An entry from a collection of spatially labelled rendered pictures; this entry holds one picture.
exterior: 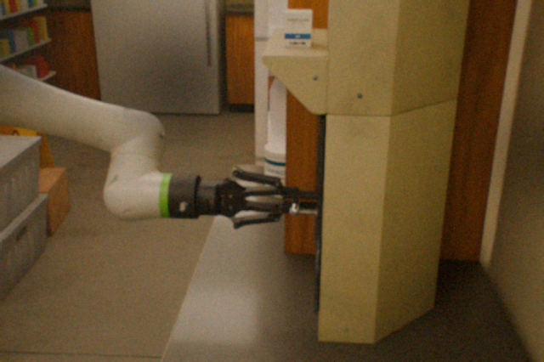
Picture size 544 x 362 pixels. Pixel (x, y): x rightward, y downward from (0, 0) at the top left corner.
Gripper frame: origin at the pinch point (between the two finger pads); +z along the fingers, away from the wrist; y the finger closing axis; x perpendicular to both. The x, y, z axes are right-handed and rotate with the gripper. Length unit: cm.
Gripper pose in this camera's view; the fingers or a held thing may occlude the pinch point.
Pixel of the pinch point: (300, 200)
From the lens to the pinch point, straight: 130.4
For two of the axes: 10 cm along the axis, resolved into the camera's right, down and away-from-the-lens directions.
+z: 10.0, 0.3, -0.5
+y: 0.1, -9.3, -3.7
